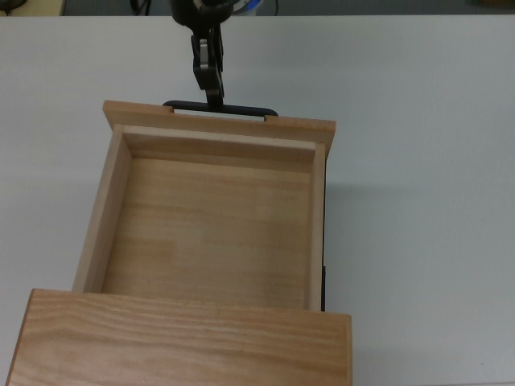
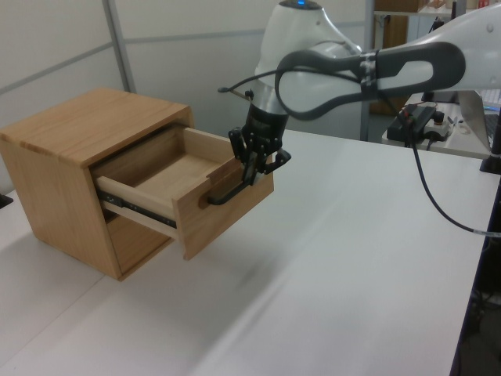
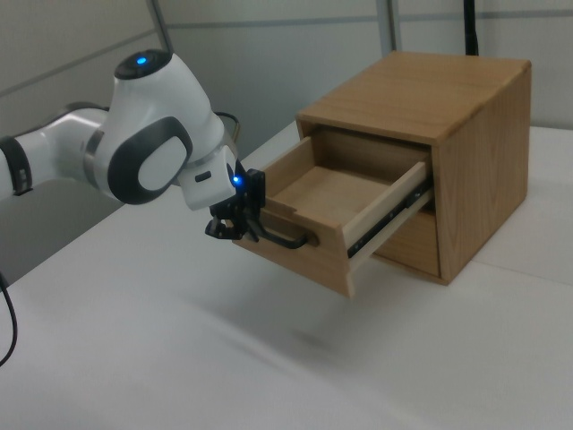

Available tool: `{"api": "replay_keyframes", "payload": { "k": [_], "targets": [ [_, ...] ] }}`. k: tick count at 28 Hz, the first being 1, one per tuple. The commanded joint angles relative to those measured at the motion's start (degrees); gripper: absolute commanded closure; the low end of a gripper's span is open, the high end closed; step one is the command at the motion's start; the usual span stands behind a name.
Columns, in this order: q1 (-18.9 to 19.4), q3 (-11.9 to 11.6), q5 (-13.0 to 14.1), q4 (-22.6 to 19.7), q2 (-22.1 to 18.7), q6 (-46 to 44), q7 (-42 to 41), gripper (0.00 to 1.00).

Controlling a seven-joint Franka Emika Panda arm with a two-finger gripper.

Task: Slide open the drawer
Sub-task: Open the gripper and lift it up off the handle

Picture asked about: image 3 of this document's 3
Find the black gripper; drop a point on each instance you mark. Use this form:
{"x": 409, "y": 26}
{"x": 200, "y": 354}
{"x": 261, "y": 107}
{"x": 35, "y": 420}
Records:
{"x": 233, "y": 210}

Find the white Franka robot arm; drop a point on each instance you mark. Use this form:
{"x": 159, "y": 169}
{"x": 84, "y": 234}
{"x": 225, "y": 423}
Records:
{"x": 152, "y": 116}

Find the wooden drawer with slot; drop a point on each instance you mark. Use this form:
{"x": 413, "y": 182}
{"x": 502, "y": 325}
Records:
{"x": 412, "y": 242}

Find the wooden two-drawer cabinet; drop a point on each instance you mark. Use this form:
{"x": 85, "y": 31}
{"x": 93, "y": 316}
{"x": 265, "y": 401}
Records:
{"x": 483, "y": 179}

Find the black vertical pole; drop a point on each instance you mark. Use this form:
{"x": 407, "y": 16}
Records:
{"x": 471, "y": 31}

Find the grey metal partition post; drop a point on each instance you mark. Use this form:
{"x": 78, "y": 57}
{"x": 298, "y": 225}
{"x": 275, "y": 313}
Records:
{"x": 391, "y": 22}
{"x": 161, "y": 27}

